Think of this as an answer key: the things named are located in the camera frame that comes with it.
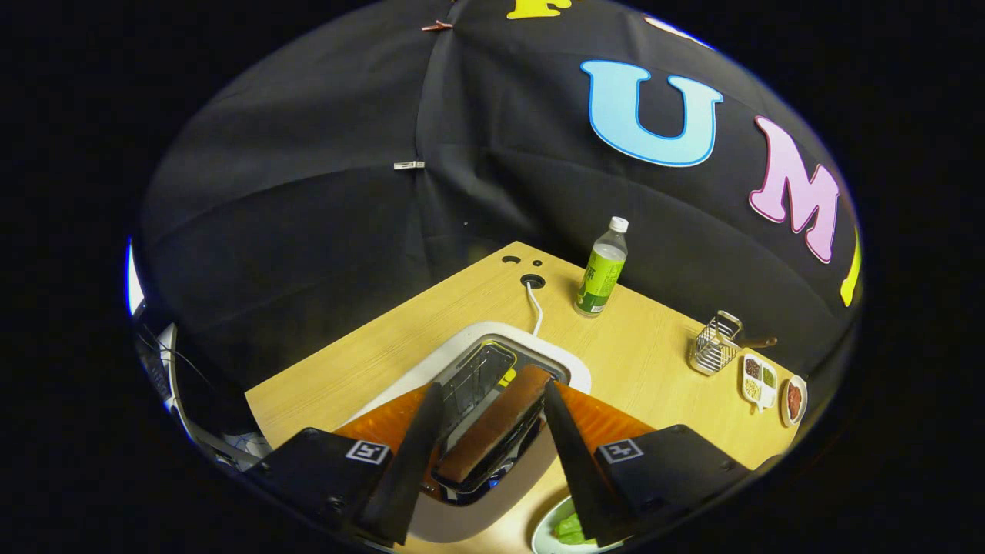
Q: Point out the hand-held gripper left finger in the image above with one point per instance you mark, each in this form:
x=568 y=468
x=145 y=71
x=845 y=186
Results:
x=415 y=462

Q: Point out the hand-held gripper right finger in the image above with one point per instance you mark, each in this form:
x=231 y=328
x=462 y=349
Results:
x=577 y=469

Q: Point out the green lettuce leaf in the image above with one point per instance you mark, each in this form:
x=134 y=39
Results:
x=571 y=529

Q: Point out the toasted bread slice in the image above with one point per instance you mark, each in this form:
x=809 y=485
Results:
x=492 y=423

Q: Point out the pale green round plate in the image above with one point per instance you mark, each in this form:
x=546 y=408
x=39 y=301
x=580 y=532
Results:
x=542 y=535

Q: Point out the white toaster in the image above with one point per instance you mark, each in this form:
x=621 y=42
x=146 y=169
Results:
x=469 y=519

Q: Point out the heap of pale soybeans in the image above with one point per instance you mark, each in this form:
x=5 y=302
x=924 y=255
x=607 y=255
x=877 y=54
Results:
x=752 y=389

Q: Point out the green label plastic bottle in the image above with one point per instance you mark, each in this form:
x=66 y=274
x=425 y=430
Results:
x=600 y=277

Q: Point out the white divided dish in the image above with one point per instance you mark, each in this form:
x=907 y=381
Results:
x=760 y=404

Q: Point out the heap of red beans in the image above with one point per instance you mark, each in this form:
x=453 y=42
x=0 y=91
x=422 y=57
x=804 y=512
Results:
x=752 y=368

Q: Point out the heap of green beans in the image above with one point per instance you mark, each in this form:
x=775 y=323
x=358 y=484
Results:
x=769 y=377

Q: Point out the red-brown meat piece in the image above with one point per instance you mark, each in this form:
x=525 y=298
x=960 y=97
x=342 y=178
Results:
x=795 y=400

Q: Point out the white oval plate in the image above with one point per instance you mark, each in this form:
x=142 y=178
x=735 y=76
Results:
x=805 y=400

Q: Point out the black backdrop cloth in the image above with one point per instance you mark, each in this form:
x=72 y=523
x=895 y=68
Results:
x=308 y=192

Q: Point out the silver cloth clip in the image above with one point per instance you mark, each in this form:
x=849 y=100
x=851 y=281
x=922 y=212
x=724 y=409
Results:
x=409 y=165

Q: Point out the reddish cloth clip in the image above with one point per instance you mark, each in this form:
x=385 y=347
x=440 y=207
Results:
x=436 y=25

